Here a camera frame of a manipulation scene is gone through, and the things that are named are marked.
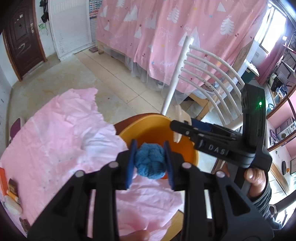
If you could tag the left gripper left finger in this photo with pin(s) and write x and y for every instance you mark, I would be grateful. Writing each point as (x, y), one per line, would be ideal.
(85, 207)

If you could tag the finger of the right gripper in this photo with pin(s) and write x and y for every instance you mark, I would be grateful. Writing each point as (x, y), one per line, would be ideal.
(203, 127)

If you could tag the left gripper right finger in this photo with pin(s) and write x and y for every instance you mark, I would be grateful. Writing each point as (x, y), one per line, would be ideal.
(215, 208)

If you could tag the blue knitted ball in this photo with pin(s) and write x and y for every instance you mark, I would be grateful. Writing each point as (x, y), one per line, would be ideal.
(150, 161)

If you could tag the orange cardboard box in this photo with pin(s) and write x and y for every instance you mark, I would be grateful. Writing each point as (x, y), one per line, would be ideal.
(3, 182)

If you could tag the right hand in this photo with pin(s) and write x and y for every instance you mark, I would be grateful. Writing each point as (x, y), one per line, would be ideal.
(257, 179)

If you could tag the orange plastic basin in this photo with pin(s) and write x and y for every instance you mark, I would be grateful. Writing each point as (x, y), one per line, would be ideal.
(159, 136)

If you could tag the white metal chair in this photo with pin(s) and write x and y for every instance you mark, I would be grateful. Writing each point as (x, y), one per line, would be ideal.
(213, 77)

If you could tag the pink bed sheet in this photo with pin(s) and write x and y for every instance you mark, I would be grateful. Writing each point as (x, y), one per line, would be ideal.
(69, 134)

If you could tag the pink tree pattern curtain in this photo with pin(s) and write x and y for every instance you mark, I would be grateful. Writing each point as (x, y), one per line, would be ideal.
(148, 36)

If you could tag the maroon body scale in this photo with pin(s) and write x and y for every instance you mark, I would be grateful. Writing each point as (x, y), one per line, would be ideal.
(15, 128)

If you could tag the white wardrobe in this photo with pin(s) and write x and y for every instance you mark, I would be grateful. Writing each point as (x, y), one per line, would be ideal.
(70, 26)

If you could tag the dark brown door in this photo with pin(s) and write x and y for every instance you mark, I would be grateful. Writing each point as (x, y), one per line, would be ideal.
(21, 38)

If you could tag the colourful wall chart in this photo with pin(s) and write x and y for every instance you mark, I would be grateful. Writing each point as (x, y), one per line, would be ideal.
(94, 6)

